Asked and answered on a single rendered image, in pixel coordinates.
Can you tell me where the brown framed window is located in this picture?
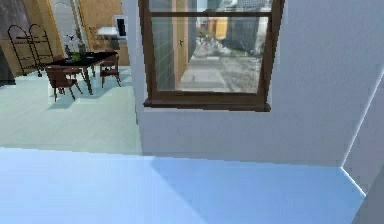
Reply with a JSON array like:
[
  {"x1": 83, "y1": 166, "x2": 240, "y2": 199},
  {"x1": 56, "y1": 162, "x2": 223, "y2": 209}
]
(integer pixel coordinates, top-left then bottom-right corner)
[{"x1": 138, "y1": 0, "x2": 286, "y2": 113}]

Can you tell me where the brown wooden chair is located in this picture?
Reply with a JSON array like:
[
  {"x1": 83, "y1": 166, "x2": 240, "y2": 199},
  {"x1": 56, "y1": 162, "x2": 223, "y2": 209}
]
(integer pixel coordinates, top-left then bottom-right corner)
[
  {"x1": 44, "y1": 65, "x2": 84, "y2": 103},
  {"x1": 52, "y1": 54, "x2": 87, "y2": 83},
  {"x1": 98, "y1": 49, "x2": 122, "y2": 89}
]

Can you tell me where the white framed dark picture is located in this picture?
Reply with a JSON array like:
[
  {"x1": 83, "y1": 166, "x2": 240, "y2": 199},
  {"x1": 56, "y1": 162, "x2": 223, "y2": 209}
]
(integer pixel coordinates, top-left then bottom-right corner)
[{"x1": 114, "y1": 14, "x2": 129, "y2": 40}]

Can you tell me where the black dining table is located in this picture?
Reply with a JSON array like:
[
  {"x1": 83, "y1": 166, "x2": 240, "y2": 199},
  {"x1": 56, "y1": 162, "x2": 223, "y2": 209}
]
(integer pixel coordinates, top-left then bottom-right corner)
[{"x1": 43, "y1": 49, "x2": 119, "y2": 96}]

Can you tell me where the white arched door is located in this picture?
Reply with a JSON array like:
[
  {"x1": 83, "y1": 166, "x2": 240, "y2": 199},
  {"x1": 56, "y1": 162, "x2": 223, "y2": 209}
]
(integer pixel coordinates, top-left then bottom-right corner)
[{"x1": 47, "y1": 0, "x2": 90, "y2": 57}]

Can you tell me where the white wall shelf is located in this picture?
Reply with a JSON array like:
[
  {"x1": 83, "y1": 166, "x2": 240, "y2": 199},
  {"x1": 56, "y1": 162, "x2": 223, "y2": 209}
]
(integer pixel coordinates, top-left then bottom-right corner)
[{"x1": 96, "y1": 26, "x2": 120, "y2": 37}]

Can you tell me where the black wire shelf rack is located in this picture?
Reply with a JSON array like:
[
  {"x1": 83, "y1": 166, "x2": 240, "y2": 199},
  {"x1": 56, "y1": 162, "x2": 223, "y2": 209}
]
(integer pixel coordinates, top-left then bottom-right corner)
[{"x1": 6, "y1": 23, "x2": 55, "y2": 78}]

